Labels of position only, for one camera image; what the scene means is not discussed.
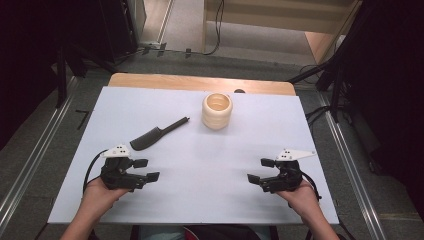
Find light wooden shelf unit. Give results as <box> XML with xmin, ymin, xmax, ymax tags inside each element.
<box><xmin>201</xmin><ymin>0</ymin><xmax>364</xmax><ymax>65</ymax></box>

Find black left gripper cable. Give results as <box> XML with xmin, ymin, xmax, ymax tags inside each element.
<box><xmin>82</xmin><ymin>149</ymin><xmax>109</xmax><ymax>195</ymax></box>

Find black cabinet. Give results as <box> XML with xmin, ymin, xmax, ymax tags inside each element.
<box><xmin>98</xmin><ymin>0</ymin><xmax>138</xmax><ymax>64</ymax></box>

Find person's clothing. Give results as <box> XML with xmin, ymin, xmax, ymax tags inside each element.
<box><xmin>129</xmin><ymin>224</ymin><xmax>279</xmax><ymax>240</ymax></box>

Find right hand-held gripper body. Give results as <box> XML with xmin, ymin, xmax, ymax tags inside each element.
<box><xmin>259</xmin><ymin>148</ymin><xmax>317</xmax><ymax>194</ymax></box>

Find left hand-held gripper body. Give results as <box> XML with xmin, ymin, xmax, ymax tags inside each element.
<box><xmin>99</xmin><ymin>143</ymin><xmax>148</xmax><ymax>193</ymax></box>

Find person's right hand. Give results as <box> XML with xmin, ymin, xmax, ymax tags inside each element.
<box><xmin>276</xmin><ymin>180</ymin><xmax>322</xmax><ymax>220</ymax></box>

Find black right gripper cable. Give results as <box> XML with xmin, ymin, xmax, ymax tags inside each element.
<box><xmin>300</xmin><ymin>171</ymin><xmax>323</xmax><ymax>202</ymax></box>

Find wooden table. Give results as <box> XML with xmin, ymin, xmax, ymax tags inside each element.
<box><xmin>107</xmin><ymin>72</ymin><xmax>297</xmax><ymax>97</ymax></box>

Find person's left hand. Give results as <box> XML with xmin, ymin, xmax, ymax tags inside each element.
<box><xmin>81</xmin><ymin>176</ymin><xmax>130</xmax><ymax>215</ymax></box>

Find white board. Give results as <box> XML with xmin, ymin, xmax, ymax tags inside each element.
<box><xmin>47</xmin><ymin>85</ymin><xmax>341</xmax><ymax>225</ymax></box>

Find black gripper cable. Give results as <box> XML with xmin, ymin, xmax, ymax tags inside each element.
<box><xmin>300</xmin><ymin>171</ymin><xmax>323</xmax><ymax>202</ymax></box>
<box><xmin>82</xmin><ymin>149</ymin><xmax>109</xmax><ymax>195</ymax></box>

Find black metal stand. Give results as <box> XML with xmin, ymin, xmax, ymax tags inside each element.
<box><xmin>54</xmin><ymin>41</ymin><xmax>118</xmax><ymax>109</ymax></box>
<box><xmin>288</xmin><ymin>49</ymin><xmax>348</xmax><ymax>124</ymax></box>

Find black hanging cable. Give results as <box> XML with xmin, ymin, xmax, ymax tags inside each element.
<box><xmin>203</xmin><ymin>0</ymin><xmax>226</xmax><ymax>57</ymax></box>

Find black floor cables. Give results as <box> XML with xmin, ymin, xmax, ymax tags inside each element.
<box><xmin>304</xmin><ymin>105</ymin><xmax>333</xmax><ymax>128</ymax></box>

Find metal floor rail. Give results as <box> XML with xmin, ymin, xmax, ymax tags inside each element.
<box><xmin>0</xmin><ymin>75</ymin><xmax>80</xmax><ymax>232</ymax></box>
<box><xmin>315</xmin><ymin>91</ymin><xmax>388</xmax><ymax>240</ymax></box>

